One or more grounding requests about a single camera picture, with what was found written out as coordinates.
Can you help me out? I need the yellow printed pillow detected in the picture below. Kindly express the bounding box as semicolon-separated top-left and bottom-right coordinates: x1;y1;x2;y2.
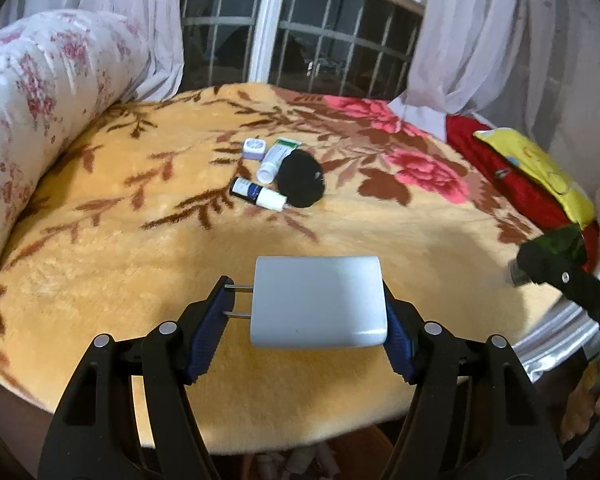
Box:
473;127;597;226

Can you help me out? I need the white green tube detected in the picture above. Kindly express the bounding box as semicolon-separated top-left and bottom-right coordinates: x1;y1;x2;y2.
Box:
256;137;301;185

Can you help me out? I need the yellow floral plush blanket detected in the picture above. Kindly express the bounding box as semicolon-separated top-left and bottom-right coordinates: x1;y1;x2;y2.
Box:
0;82;572;456

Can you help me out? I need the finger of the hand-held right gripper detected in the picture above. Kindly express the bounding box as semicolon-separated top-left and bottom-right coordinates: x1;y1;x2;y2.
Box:
516;241;600;347

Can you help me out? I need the red cloth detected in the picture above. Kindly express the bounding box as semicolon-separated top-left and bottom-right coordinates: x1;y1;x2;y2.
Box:
445;114;600;272

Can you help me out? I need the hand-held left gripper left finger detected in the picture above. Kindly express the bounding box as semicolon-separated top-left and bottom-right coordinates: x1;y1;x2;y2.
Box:
37;275;236;480

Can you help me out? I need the floral rolled quilt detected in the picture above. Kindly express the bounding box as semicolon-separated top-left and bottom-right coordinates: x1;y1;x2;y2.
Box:
0;8;154;291

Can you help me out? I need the black round pouch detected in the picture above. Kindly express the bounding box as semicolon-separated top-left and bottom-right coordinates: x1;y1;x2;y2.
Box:
277;150;326;209

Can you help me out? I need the silver bed frame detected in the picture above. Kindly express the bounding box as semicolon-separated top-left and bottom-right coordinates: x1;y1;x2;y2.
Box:
510;265;600;387

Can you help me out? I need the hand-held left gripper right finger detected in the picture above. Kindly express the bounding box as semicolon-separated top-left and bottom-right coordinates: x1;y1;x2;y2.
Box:
380;280;568;480

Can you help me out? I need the small blue white bottle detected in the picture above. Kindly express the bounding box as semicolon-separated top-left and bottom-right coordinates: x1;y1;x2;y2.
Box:
229;176;286;211

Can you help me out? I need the white sheer curtain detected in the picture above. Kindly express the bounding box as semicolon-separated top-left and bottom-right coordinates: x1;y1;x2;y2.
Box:
390;0;600;161
10;0;186;104

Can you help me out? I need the white charger adapter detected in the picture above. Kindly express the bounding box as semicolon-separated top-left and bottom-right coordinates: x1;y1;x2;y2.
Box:
225;255;389;350

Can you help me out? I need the white barred window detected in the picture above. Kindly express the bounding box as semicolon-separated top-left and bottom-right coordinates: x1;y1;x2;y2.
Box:
180;0;431;101

